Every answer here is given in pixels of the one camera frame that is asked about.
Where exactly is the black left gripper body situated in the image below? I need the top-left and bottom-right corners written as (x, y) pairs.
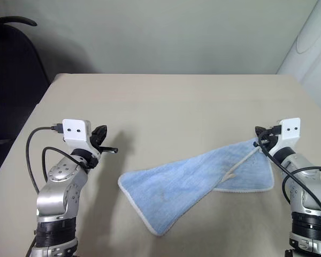
top-left (89, 133), bottom-right (119, 155)

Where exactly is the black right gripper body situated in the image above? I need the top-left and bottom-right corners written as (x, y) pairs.
top-left (258, 124), bottom-right (281, 155)

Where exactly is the light blue towel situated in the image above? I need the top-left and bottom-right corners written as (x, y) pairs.
top-left (117, 136), bottom-right (275, 237)

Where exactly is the black office chair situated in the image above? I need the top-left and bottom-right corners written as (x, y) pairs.
top-left (0, 16), bottom-right (51, 147)

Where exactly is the white plastic wrapped column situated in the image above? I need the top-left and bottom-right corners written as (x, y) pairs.
top-left (277, 0), bottom-right (321, 121)

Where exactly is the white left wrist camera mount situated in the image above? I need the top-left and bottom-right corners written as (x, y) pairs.
top-left (62, 118), bottom-right (102, 161)

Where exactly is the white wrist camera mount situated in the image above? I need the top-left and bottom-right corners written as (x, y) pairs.
top-left (62, 118), bottom-right (102, 161)
top-left (267, 117), bottom-right (302, 157)

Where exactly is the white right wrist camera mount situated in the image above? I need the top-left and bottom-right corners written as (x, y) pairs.
top-left (267, 117), bottom-right (302, 157)

